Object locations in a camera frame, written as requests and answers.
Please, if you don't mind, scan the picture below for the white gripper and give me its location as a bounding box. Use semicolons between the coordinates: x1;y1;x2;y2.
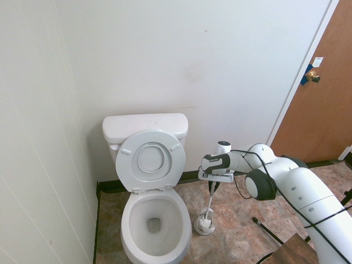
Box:
198;169;235;194

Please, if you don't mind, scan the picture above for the white toilet brush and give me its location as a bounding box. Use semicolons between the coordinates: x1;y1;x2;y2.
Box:
198;181;218;229

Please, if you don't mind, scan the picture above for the white toilet brush holder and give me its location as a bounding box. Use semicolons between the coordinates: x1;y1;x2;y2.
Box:
192;208;217;237

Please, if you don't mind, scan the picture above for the white toilet bowl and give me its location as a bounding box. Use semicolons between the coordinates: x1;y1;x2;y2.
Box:
120;186;193;264

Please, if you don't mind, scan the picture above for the white toilet seat and lid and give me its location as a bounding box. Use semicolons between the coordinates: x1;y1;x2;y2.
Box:
115;129;186;195

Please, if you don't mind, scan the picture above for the white toilet tank lid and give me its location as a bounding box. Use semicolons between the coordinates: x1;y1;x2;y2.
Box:
102;113;190;144

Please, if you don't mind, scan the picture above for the white toilet tank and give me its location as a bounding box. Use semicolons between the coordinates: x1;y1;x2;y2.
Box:
106;134;188;166

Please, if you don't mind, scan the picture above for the black rubber baseboard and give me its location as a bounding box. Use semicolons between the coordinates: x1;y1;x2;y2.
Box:
96;158;343;193
92;180;103;264

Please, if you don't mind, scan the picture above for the brown wooden table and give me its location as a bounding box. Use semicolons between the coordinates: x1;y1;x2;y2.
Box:
271;233;320;264

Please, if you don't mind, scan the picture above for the brown wooden door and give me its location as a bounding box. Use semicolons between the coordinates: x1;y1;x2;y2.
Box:
271;0;352;163

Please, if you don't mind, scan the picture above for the white plastic object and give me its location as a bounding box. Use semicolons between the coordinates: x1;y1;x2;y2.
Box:
337;145;352;166

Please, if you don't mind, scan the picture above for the blue tape strip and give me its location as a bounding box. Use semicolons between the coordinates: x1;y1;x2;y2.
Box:
301;63;317;86

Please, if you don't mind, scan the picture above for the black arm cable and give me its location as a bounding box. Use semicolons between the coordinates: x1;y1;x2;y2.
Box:
230;150;352;264

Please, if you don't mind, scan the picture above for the black floor cable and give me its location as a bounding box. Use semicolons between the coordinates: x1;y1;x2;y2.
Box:
257;251;276;264

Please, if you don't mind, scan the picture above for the white door frame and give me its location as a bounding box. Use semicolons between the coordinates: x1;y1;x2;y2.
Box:
268;0;342;146

